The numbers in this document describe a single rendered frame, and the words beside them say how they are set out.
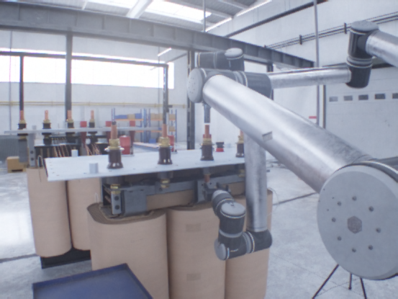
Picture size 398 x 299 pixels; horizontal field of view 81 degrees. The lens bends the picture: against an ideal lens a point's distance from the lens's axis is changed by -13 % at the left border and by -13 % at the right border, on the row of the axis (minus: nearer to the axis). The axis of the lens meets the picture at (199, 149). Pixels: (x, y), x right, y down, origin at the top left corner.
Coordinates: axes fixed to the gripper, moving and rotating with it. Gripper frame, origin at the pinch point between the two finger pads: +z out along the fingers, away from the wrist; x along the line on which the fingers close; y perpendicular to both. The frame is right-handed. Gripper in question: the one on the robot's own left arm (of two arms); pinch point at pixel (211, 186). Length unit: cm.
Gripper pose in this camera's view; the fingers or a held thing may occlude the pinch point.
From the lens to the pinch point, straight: 148.0
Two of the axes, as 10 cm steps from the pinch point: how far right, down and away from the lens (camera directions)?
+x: -9.7, 0.2, -2.2
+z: -2.2, -2.9, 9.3
